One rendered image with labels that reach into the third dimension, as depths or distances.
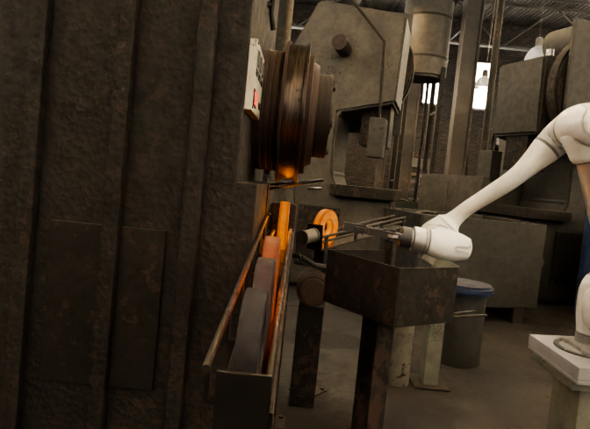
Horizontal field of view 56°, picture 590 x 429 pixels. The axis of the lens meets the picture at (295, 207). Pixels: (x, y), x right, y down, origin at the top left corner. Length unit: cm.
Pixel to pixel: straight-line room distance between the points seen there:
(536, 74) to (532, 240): 165
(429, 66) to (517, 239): 675
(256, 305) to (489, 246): 351
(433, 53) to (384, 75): 622
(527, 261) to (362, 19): 226
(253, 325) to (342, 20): 412
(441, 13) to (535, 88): 581
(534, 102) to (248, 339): 476
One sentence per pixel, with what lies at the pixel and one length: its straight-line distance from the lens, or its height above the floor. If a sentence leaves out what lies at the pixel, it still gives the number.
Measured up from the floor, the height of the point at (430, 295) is 65.
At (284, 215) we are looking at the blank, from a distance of 187.
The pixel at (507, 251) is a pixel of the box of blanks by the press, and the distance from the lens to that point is 431.
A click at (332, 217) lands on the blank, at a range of 235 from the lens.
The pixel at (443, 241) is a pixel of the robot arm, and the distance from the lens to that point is 196.
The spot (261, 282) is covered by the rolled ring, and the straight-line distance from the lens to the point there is 95.
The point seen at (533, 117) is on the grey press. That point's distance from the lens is 533.
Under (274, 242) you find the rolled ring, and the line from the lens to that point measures 115.
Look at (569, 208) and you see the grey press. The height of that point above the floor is 88.
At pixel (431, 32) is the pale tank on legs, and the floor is 378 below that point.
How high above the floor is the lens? 90
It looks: 3 degrees down
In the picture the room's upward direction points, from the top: 6 degrees clockwise
